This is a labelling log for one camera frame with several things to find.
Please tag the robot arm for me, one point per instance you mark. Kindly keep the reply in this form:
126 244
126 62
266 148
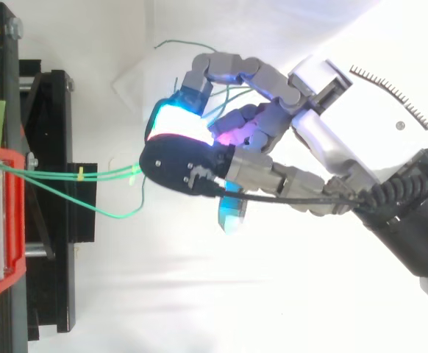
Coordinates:
414 235

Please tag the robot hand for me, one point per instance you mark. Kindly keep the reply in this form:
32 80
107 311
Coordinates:
320 121

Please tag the red bin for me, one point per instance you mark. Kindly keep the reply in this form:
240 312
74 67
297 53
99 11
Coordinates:
0 217

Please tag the black stand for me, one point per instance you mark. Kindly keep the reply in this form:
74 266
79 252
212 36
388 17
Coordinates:
45 184

